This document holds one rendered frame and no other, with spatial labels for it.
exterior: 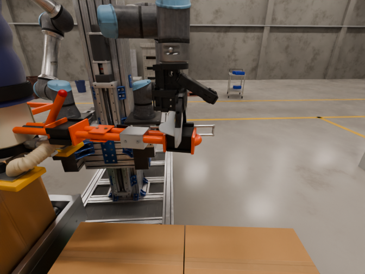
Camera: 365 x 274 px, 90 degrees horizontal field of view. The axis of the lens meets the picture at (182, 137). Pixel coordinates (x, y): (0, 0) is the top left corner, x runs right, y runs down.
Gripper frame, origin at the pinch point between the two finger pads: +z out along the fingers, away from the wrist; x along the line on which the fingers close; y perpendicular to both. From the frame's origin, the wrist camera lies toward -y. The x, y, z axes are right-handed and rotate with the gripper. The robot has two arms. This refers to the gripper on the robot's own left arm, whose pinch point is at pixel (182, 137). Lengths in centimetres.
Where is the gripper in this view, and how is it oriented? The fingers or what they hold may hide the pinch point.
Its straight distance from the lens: 53.4
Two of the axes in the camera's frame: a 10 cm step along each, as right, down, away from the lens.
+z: 0.0, 9.1, 4.1
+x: -1.4, 4.1, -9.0
